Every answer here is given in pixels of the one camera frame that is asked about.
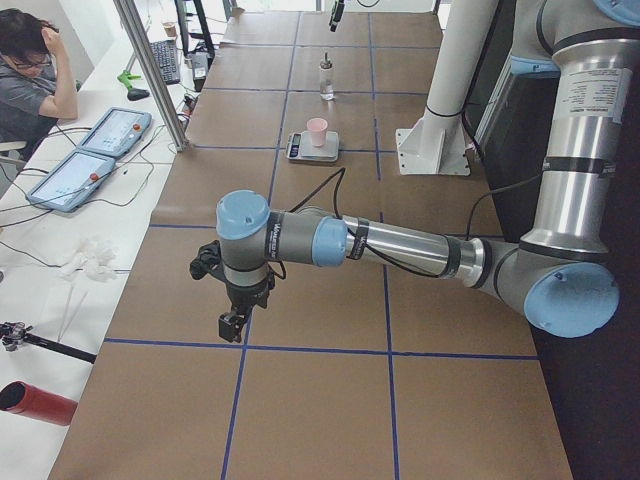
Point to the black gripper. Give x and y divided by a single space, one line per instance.
245 295
335 11

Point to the pink plastic cup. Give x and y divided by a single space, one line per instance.
317 130

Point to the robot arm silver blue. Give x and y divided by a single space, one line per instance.
555 275

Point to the grey digital kitchen scale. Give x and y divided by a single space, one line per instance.
300 149

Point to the black box with label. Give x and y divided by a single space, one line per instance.
199 67

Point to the brown paper table cover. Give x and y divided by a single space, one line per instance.
356 372

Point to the crumpled white tissue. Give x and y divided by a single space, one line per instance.
92 256

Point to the black keyboard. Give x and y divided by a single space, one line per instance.
165 53

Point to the white plastic tweezers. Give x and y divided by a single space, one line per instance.
71 308

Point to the black computer mouse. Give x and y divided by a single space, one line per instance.
136 94

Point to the lower blue teach pendant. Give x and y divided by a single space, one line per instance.
70 184

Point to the blue teach pendant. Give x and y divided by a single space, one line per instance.
70 184
116 133

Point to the green plastic tool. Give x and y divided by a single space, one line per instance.
126 77

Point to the black tripod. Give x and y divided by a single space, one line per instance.
16 334

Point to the upper blue teach pendant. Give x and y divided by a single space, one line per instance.
116 133

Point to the red cylinder bottle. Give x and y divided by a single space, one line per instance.
29 401

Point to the seated person grey shirt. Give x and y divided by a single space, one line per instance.
38 88

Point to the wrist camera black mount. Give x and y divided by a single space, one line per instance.
207 262

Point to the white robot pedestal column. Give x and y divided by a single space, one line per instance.
436 144

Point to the aluminium frame post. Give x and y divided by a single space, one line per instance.
136 32

